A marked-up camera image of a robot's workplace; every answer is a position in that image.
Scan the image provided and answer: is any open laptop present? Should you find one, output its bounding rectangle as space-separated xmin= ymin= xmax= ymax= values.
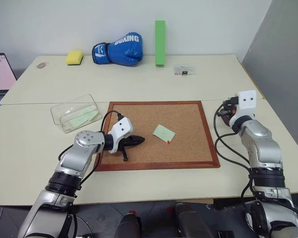
xmin=0 ymin=53 xmax=17 ymax=113

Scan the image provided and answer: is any tall green block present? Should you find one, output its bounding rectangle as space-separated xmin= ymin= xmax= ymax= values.
xmin=155 ymin=20 xmax=166 ymax=67

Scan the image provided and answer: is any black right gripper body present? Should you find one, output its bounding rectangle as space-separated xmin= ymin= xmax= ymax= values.
xmin=223 ymin=97 xmax=240 ymax=117

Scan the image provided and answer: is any green sticky note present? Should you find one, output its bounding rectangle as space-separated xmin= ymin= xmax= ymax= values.
xmin=69 ymin=112 xmax=95 ymax=128
xmin=152 ymin=124 xmax=176 ymax=142
xmin=79 ymin=105 xmax=100 ymax=121

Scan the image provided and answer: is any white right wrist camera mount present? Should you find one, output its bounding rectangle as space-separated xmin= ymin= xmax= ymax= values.
xmin=228 ymin=90 xmax=258 ymax=126

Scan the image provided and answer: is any yellow sponge with dark base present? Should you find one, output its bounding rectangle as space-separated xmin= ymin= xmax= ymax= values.
xmin=66 ymin=50 xmax=84 ymax=66

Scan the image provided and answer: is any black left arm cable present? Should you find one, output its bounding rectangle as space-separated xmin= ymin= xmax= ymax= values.
xmin=58 ymin=110 xmax=125 ymax=189

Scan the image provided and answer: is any cork board with wooden frame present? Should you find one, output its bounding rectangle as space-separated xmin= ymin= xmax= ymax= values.
xmin=93 ymin=100 xmax=221 ymax=172

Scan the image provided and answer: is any small clear plastic box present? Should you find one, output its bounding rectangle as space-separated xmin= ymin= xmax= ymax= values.
xmin=173 ymin=64 xmax=197 ymax=76

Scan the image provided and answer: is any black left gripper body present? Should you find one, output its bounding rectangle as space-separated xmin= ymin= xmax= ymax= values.
xmin=116 ymin=137 xmax=131 ymax=153

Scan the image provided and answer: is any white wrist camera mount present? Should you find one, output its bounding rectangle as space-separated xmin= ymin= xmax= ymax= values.
xmin=107 ymin=117 xmax=134 ymax=154
xmin=228 ymin=90 xmax=258 ymax=126

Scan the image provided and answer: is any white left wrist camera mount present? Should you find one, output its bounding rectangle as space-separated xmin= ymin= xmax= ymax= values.
xmin=107 ymin=117 xmax=134 ymax=154

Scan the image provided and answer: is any dark rounded shape with red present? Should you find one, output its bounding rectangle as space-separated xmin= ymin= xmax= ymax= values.
xmin=114 ymin=210 xmax=142 ymax=238

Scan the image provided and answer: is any blue boxing glove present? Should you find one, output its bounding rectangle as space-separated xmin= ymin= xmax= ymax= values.
xmin=91 ymin=32 xmax=144 ymax=67

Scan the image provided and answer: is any dark grey rounded shape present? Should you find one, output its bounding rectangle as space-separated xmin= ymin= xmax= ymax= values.
xmin=173 ymin=202 xmax=214 ymax=238

